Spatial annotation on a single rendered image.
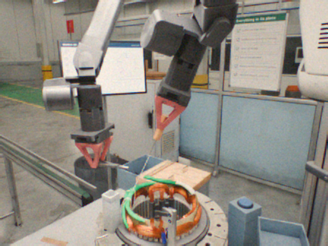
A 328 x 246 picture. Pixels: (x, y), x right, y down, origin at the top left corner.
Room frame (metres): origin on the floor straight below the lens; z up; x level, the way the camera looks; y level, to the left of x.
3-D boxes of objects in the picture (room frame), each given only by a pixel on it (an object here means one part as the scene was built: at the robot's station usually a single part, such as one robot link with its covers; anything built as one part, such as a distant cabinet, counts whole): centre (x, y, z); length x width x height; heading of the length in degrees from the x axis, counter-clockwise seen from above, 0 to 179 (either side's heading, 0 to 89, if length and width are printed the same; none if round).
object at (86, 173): (2.08, 0.60, 0.39); 0.39 x 0.39 x 0.35
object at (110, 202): (0.50, 0.12, 1.14); 0.03 x 0.03 x 0.09; 56
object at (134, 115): (3.27, 0.31, 0.60); 1.02 x 0.55 x 1.20; 50
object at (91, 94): (0.59, 0.18, 1.39); 0.07 x 0.06 x 0.07; 104
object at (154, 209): (0.41, 0.00, 1.21); 0.04 x 0.04 x 0.03; 56
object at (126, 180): (0.91, 0.08, 0.92); 0.17 x 0.11 x 0.28; 143
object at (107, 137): (0.59, 0.17, 1.26); 0.07 x 0.07 x 0.09; 72
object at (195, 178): (0.82, -0.04, 1.05); 0.20 x 0.19 x 0.02; 53
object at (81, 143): (0.59, 0.17, 1.26); 0.07 x 0.07 x 0.09; 72
